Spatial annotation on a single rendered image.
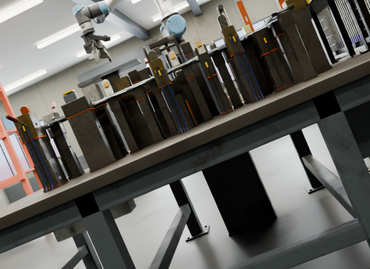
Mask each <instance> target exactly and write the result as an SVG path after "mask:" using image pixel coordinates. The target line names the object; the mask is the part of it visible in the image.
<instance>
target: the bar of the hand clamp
mask: <svg viewBox="0 0 370 269"><path fill-rule="evenodd" d="M217 12H218V14H219V15H224V16H225V18H226V20H227V23H228V25H229V26H231V25H232V24H231V22H230V20H229V18H228V16H227V13H226V11H225V9H224V6H223V5H222V4H220V5H219V6H218V8H217Z"/></svg>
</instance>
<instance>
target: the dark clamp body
mask: <svg viewBox="0 0 370 269"><path fill-rule="evenodd" d="M137 74H138V76H139V78H140V81H143V80H146V79H148V78H149V77H150V76H153V74H152V72H151V69H150V68H149V67H147V68H144V69H142V70H141V71H138V72H137ZM144 88H145V91H146V93H147V94H148V96H149V98H150V101H151V103H152V105H153V107H154V110H155V114H156V117H157V120H158V121H159V123H160V126H161V128H162V130H163V133H164V136H166V138H167V137H169V136H171V131H170V129H169V127H168V125H167V122H166V120H165V118H164V116H163V113H162V111H161V109H160V107H159V104H158V102H157V100H156V97H155V95H154V94H153V93H152V90H151V88H150V85H147V86H144Z"/></svg>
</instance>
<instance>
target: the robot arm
mask: <svg viewBox="0 0 370 269"><path fill-rule="evenodd" d="M122 1H123V0H104V1H101V2H98V3H95V4H92V5H90V6H87V7H85V6H84V5H83V4H80V5H77V6H75V7H74V8H73V14H74V17H75V18H76V20H77V23H78V25H79V27H80V29H81V32H82V33H83V35H82V36H80V37H81V38H83V39H84V42H85V45H83V47H84V50H85V52H86V54H91V56H90V57H89V59H90V60H93V59H95V61H96V63H98V62H99V55H98V53H99V52H100V53H101V55H100V58H101V59H104V58H108V60H109V61H110V62H112V61H111V57H110V55H109V53H108V51H107V49H106V47H105V46H104V45H103V44H102V42H101V41H104V42H108V41H111V37H109V36H107V35H104V36H102V35H95V34H93V33H94V32H95V29H94V26H93V24H92V22H91V20H93V21H94V22H95V23H96V24H102V23H103V22H104V21H105V18H106V17H107V16H108V15H109V14H110V13H111V12H112V11H113V10H114V9H115V8H116V7H117V6H118V5H119V4H120V3H121V2H122ZM154 2H155V4H156V6H157V8H158V10H159V12H160V14H161V16H162V18H161V22H162V25H161V27H160V31H161V34H162V36H163V37H168V39H169V41H170V43H168V45H170V44H173V43H174V41H173V38H172V36H171V34H174V36H175V38H176V40H177V43H178V45H179V47H180V50H181V52H183V50H182V48H181V45H182V44H184V43H186V42H185V39H184V37H183V34H184V33H185V31H186V21H185V20H184V19H183V18H182V17H181V16H180V14H179V12H178V11H175V9H174V7H173V5H172V3H171V1H170V0H154ZM100 40H101V41H100ZM170 51H174V52H175V53H176V54H179V52H178V50H177V47H176V46H173V47H171V48H170Z"/></svg>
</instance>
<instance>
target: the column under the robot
mask: <svg viewBox="0 0 370 269"><path fill-rule="evenodd" d="M202 173H203V175H204V177H205V180H206V182H207V184H208V186H209V189H210V192H211V194H212V196H213V198H214V201H215V203H216V205H217V208H218V210H219V212H220V214H221V217H222V219H223V221H224V223H225V226H226V228H227V231H228V235H229V236H232V235H234V234H237V233H239V232H242V231H244V230H247V229H250V228H253V227H255V226H257V225H260V224H263V223H265V222H268V221H270V220H273V219H275V218H277V215H276V212H275V208H274V205H273V204H272V202H271V200H270V198H269V195H268V193H267V191H266V188H265V186H264V184H263V181H262V179H261V177H260V175H259V172H258V169H257V167H256V165H255V163H254V160H253V158H252V156H251V153H250V151H248V152H245V153H243V154H241V155H238V156H236V157H234V158H231V159H229V160H226V161H224V162H222V163H219V164H216V165H214V166H212V167H209V168H207V169H204V170H202Z"/></svg>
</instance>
